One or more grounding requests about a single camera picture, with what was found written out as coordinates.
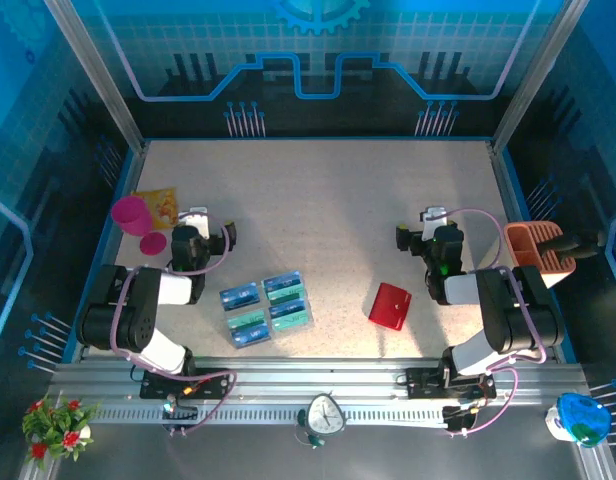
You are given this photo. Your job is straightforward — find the white triangular alarm clock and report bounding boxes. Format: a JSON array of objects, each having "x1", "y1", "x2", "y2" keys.
[{"x1": 306, "y1": 393, "x2": 347, "y2": 436}]

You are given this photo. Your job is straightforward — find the aluminium frame post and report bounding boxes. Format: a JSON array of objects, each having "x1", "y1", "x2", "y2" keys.
[
  {"x1": 41, "y1": 0, "x2": 150, "y2": 154},
  {"x1": 490, "y1": 0, "x2": 592, "y2": 154}
]

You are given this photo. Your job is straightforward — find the teal VIP card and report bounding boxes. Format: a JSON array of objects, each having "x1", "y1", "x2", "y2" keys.
[
  {"x1": 265, "y1": 287, "x2": 307, "y2": 305},
  {"x1": 271, "y1": 314, "x2": 314, "y2": 334},
  {"x1": 226, "y1": 309, "x2": 267, "y2": 330}
]

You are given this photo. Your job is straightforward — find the red card holder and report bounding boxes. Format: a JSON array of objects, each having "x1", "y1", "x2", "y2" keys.
[{"x1": 368, "y1": 281, "x2": 414, "y2": 332}]

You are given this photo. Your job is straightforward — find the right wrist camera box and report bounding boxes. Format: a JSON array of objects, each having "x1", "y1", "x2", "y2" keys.
[{"x1": 420, "y1": 206, "x2": 448, "y2": 240}]

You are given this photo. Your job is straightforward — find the white orange knife block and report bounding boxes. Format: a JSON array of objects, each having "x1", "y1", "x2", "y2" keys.
[{"x1": 477, "y1": 221, "x2": 577, "y2": 291}]

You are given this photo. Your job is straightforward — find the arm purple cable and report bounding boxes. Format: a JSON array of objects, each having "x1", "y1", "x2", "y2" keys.
[
  {"x1": 440, "y1": 207, "x2": 548, "y2": 439},
  {"x1": 109, "y1": 211, "x2": 238, "y2": 437}
]

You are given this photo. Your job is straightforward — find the aluminium front beam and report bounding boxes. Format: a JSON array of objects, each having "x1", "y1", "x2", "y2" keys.
[{"x1": 47, "y1": 355, "x2": 589, "y2": 426}]

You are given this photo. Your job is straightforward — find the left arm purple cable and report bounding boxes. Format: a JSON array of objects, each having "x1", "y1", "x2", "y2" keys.
[{"x1": 109, "y1": 211, "x2": 238, "y2": 437}]

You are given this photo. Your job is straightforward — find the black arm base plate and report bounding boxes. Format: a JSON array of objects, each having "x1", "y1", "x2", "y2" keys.
[
  {"x1": 139, "y1": 367, "x2": 238, "y2": 401},
  {"x1": 405, "y1": 367, "x2": 497, "y2": 401}
]

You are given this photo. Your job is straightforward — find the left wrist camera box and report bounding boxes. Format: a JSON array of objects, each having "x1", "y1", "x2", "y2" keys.
[{"x1": 186, "y1": 206, "x2": 211, "y2": 240}]

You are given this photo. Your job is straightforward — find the grey slotted cable duct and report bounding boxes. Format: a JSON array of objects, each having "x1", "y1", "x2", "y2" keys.
[{"x1": 95, "y1": 405, "x2": 452, "y2": 427}]

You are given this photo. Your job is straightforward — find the blue VIP card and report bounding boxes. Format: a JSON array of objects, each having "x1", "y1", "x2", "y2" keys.
[
  {"x1": 268, "y1": 299, "x2": 310, "y2": 320},
  {"x1": 219, "y1": 285, "x2": 262, "y2": 312},
  {"x1": 261, "y1": 270, "x2": 304, "y2": 292},
  {"x1": 230, "y1": 325, "x2": 273, "y2": 349}
]

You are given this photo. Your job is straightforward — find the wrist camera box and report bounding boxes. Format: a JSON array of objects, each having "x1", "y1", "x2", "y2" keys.
[
  {"x1": 186, "y1": 206, "x2": 211, "y2": 240},
  {"x1": 420, "y1": 206, "x2": 448, "y2": 240}
]

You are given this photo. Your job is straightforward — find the black knife handle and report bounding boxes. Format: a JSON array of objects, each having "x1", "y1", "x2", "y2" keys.
[{"x1": 537, "y1": 230, "x2": 607, "y2": 264}]

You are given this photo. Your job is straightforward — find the potted plant red flowers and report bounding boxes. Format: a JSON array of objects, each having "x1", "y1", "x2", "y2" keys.
[{"x1": 21, "y1": 394, "x2": 102, "y2": 471}]

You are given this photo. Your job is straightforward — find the yellow snack packet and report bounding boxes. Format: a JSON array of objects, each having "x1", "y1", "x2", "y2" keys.
[{"x1": 131, "y1": 187, "x2": 180, "y2": 231}]

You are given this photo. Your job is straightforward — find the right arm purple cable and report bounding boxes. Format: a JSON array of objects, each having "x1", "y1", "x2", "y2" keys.
[{"x1": 440, "y1": 207, "x2": 548, "y2": 439}]

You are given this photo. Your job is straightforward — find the pink plastic goblet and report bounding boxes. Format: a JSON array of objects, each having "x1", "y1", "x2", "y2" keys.
[{"x1": 111, "y1": 195, "x2": 168, "y2": 257}]

